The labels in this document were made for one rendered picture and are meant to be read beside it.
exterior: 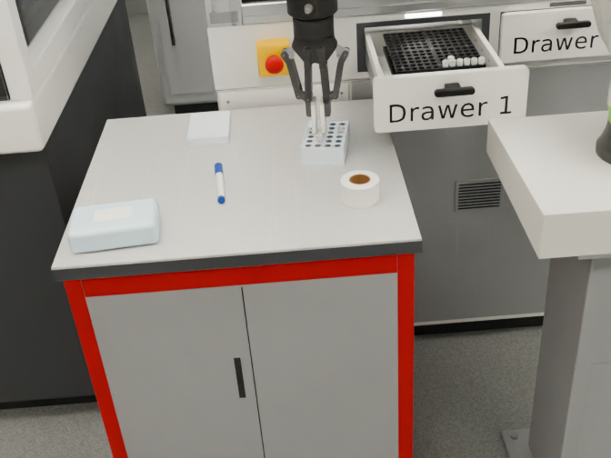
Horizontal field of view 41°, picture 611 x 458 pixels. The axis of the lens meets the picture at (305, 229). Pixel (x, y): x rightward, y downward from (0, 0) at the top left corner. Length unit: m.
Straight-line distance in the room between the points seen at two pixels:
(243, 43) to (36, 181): 0.54
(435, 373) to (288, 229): 0.93
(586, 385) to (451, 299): 0.66
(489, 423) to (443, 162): 0.65
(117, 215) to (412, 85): 0.59
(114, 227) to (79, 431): 0.92
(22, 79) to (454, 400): 1.28
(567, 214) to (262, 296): 0.53
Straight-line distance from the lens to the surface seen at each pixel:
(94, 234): 1.40
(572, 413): 1.70
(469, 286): 2.21
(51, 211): 1.86
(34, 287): 1.99
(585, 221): 1.31
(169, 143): 1.74
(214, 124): 1.76
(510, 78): 1.58
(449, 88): 1.52
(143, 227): 1.39
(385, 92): 1.54
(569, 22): 1.87
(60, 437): 2.21
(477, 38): 1.84
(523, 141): 1.52
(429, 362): 2.25
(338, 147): 1.57
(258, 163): 1.62
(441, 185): 2.02
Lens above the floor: 1.52
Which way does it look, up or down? 33 degrees down
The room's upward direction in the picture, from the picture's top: 4 degrees counter-clockwise
